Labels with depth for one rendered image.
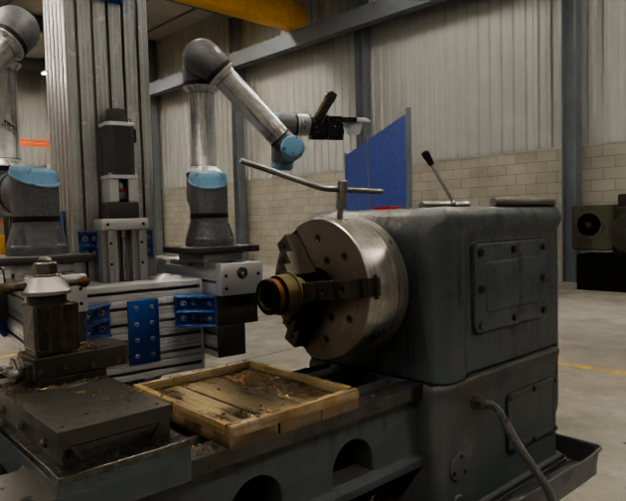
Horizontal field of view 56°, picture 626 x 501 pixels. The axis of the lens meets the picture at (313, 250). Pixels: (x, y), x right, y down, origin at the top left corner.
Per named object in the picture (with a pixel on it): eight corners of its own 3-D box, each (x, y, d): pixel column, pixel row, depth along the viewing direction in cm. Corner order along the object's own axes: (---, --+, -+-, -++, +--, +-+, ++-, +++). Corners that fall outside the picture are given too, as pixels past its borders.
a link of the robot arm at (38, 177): (28, 216, 146) (25, 160, 145) (-3, 217, 153) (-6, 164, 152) (71, 216, 156) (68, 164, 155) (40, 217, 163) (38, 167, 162)
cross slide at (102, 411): (68, 381, 119) (67, 358, 118) (173, 434, 87) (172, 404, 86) (-26, 399, 107) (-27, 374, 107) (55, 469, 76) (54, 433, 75)
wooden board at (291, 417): (250, 375, 142) (250, 358, 142) (360, 408, 115) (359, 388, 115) (132, 403, 122) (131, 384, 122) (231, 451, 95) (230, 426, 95)
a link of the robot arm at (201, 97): (188, 213, 188) (181, 38, 185) (186, 214, 202) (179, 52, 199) (226, 212, 191) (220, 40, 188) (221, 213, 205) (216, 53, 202)
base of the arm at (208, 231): (177, 246, 185) (176, 214, 185) (221, 244, 194) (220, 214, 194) (198, 247, 173) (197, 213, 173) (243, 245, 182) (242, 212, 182)
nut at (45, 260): (54, 274, 103) (53, 254, 103) (62, 275, 100) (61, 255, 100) (29, 276, 101) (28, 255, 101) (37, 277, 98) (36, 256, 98)
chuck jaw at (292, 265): (316, 281, 137) (296, 239, 141) (328, 269, 133) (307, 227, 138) (278, 285, 129) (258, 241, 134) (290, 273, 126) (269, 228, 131)
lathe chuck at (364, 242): (297, 329, 152) (308, 208, 146) (390, 372, 129) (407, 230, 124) (269, 335, 146) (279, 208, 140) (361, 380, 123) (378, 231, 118)
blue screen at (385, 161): (325, 290, 1020) (322, 153, 1008) (371, 288, 1028) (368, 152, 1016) (375, 337, 611) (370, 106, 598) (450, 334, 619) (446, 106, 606)
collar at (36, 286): (62, 289, 106) (61, 273, 106) (78, 293, 100) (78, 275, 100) (14, 294, 101) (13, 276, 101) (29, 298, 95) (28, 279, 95)
